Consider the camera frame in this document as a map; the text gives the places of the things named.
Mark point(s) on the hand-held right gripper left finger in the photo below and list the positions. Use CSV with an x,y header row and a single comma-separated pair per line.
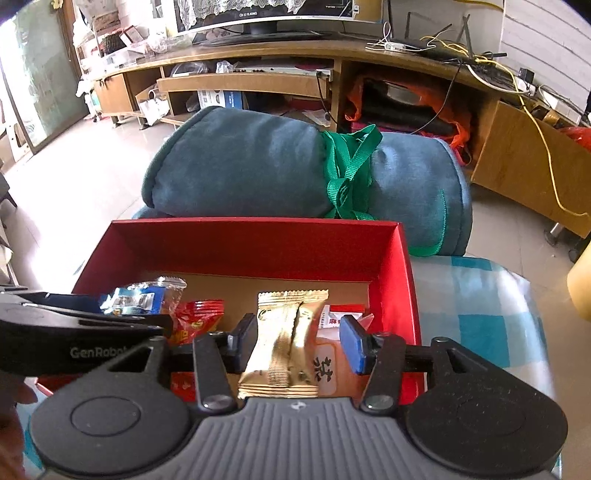
x,y
244,342

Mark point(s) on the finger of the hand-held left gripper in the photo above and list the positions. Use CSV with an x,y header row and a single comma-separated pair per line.
x,y
129,323
64,301

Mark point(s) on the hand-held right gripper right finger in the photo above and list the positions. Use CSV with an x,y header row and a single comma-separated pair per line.
x,y
353,344

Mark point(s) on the blue snack packet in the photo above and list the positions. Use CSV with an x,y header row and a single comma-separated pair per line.
x,y
134,299

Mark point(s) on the white red snack packet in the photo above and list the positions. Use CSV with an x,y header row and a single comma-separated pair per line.
x,y
341,314

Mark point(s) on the gold snack packet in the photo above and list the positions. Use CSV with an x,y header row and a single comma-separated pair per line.
x,y
277,341

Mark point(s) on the red cardboard box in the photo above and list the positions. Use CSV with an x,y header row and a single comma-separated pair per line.
x,y
254,249

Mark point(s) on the person's left hand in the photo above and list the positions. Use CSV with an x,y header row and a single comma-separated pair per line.
x,y
14,429

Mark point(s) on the orange white snack packet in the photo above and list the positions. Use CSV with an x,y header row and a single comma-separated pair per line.
x,y
332,364

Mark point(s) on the blue rolled cushion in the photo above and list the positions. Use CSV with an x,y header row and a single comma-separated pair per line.
x,y
249,161

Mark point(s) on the white plastic bags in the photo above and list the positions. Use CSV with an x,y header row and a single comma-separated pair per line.
x,y
154,110

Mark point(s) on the glass sliding door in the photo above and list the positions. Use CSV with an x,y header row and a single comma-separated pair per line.
x,y
46,83

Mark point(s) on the black cabinet caster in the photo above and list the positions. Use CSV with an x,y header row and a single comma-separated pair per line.
x,y
555,234

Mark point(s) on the orange plastic bag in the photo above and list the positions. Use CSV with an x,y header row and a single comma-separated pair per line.
x,y
457,134

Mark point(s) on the yellow trash bin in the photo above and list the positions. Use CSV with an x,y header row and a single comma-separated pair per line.
x,y
581,286

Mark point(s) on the blue white cardboard box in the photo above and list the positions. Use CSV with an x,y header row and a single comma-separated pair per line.
x,y
221,99

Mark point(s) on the wooden television cabinet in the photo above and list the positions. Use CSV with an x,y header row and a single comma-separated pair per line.
x,y
508,152

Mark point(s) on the brown wicker basket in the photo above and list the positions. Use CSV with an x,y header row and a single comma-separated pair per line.
x,y
112,45

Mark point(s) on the white flat set-top box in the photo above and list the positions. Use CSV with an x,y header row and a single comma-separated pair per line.
x,y
277,70

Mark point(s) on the white power adapter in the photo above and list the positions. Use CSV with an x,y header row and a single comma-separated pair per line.
x,y
392,46

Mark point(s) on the red plastic bag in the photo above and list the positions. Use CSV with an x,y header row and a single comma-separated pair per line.
x,y
577,136

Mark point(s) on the black router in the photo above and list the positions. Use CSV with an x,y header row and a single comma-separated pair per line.
x,y
443,48

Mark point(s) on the white power strip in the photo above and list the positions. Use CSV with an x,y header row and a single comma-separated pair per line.
x,y
524,83

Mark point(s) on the white lace cloth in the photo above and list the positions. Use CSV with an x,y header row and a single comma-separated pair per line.
x,y
217,11

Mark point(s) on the black flat television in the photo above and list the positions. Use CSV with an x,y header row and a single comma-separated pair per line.
x,y
318,10

